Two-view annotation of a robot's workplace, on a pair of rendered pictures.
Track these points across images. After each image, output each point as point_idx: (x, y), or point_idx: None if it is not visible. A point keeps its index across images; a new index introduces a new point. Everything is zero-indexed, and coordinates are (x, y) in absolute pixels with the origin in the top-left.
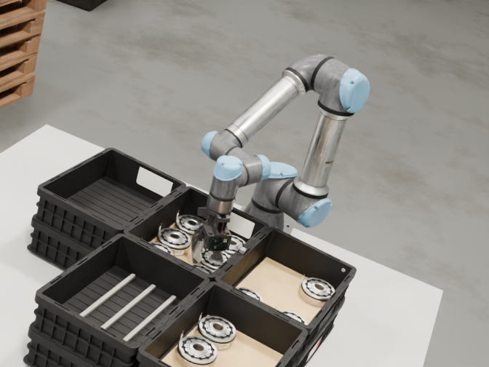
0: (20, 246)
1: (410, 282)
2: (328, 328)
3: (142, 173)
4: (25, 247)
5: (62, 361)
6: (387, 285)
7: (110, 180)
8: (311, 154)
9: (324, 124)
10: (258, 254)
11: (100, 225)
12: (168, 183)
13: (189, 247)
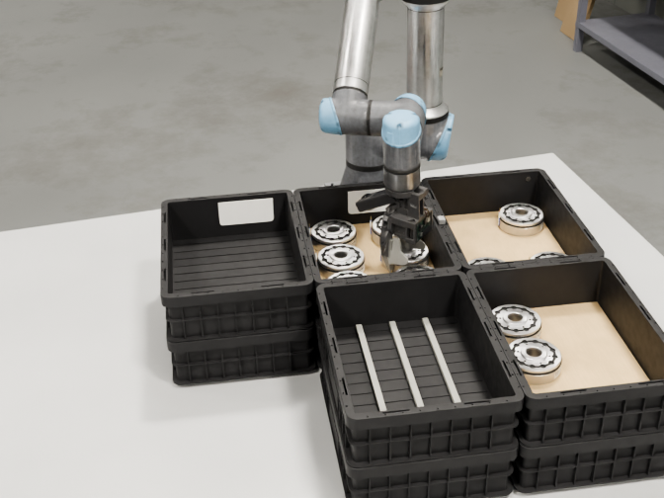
0: (162, 388)
1: (523, 163)
2: None
3: (225, 208)
4: (170, 384)
5: (412, 478)
6: None
7: (183, 242)
8: (419, 69)
9: (426, 24)
10: None
11: (280, 292)
12: (267, 202)
13: None
